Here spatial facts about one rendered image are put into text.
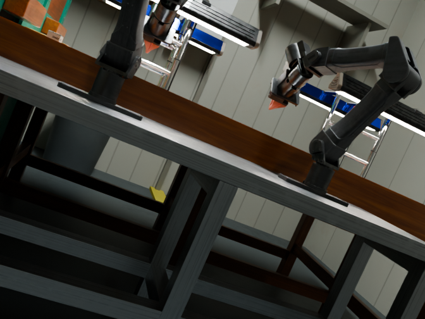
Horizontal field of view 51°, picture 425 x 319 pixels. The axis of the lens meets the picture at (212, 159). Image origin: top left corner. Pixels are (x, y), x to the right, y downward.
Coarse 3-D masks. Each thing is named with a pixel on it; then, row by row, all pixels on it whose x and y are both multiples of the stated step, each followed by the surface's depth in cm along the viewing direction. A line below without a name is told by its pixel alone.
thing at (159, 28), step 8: (152, 16) 124; (144, 24) 127; (152, 24) 124; (160, 24) 123; (168, 24) 124; (144, 32) 126; (152, 32) 126; (160, 32) 126; (160, 40) 127; (168, 40) 128
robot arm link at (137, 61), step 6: (102, 48) 103; (102, 54) 102; (96, 60) 101; (102, 60) 103; (138, 60) 103; (102, 66) 102; (108, 66) 101; (132, 66) 102; (138, 66) 105; (120, 72) 101; (126, 72) 101; (132, 72) 103; (126, 78) 103
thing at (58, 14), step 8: (40, 0) 173; (48, 0) 181; (56, 0) 205; (64, 0) 224; (48, 8) 195; (56, 8) 213; (64, 8) 233; (48, 16) 195; (56, 16) 222; (64, 16) 236
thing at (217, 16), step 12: (192, 0) 155; (192, 12) 154; (204, 12) 155; (216, 12) 157; (216, 24) 156; (228, 24) 158; (240, 24) 160; (240, 36) 159; (252, 36) 160; (252, 48) 164
